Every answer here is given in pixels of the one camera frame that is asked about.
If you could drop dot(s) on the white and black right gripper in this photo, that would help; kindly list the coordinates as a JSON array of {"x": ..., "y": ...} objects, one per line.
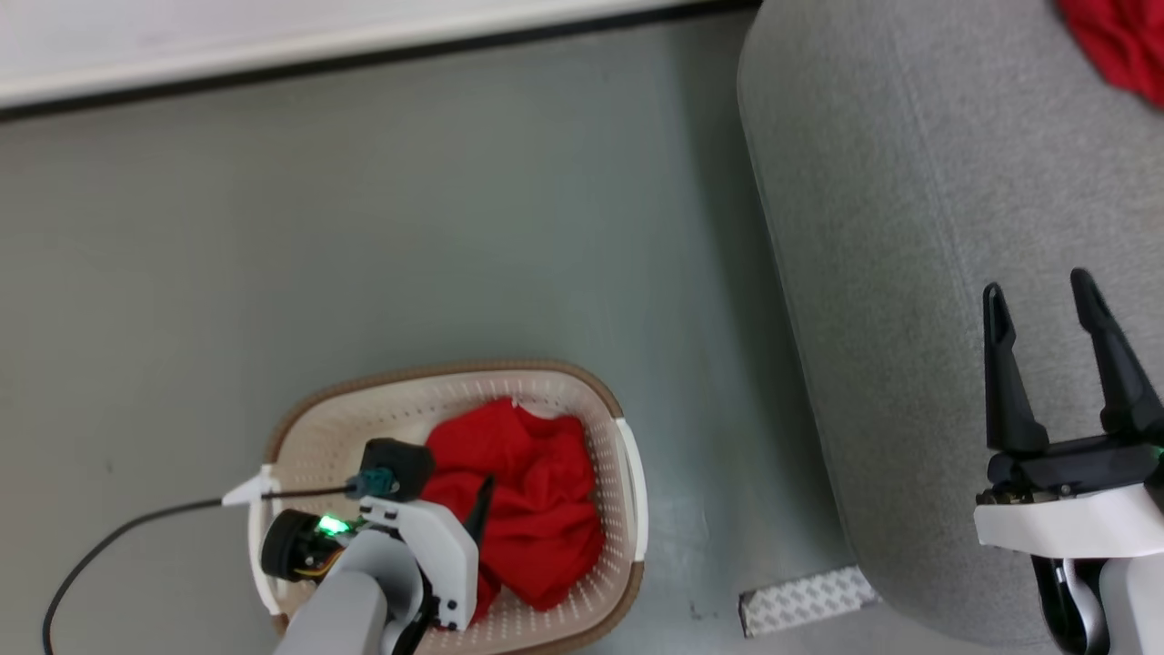
[{"x": 1073, "y": 500}]

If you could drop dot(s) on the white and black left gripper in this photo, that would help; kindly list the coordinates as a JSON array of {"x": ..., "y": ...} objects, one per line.
[{"x": 427, "y": 555}]

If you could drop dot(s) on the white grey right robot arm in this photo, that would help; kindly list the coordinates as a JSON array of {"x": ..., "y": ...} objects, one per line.
[{"x": 1105, "y": 605}]

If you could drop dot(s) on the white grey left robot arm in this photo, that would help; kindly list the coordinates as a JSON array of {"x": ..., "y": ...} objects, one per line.
[{"x": 350, "y": 600}]

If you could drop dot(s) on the grey fabric sofa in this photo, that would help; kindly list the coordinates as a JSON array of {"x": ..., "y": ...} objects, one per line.
[{"x": 909, "y": 300}]

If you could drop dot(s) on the beige perforated laundry basket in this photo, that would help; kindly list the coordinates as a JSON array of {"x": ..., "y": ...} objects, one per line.
[{"x": 600, "y": 564}]

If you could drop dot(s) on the white textured floor strip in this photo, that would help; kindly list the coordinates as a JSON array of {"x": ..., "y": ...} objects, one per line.
[{"x": 805, "y": 599}]

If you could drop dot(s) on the white skirting board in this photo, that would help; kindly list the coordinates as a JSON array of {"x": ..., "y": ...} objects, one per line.
[{"x": 318, "y": 45}]

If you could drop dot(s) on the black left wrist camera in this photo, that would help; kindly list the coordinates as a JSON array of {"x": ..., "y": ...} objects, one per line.
[{"x": 396, "y": 468}]

